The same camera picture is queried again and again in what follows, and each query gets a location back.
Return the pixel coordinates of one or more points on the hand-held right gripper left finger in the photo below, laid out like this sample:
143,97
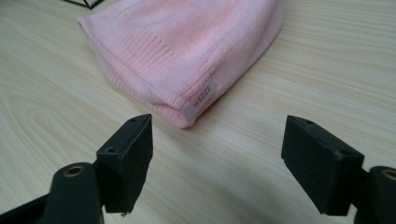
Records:
127,168

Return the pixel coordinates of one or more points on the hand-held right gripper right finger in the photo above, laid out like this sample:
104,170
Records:
320,168

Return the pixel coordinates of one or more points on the pink knit beanie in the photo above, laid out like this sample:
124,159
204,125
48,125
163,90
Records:
183,53

